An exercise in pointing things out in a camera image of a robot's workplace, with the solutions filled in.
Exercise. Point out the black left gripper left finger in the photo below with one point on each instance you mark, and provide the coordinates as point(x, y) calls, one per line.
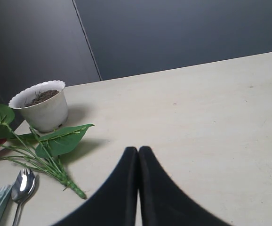
point(114, 203)

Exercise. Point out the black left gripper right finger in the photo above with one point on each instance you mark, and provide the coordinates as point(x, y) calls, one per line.
point(163, 203)

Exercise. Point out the green artificial plant sprig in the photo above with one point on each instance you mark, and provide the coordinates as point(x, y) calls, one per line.
point(41, 153)

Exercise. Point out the steel spork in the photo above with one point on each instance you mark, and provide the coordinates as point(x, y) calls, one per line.
point(21, 191)

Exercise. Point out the white flower pot with soil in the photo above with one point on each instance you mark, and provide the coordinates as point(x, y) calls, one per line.
point(44, 116)

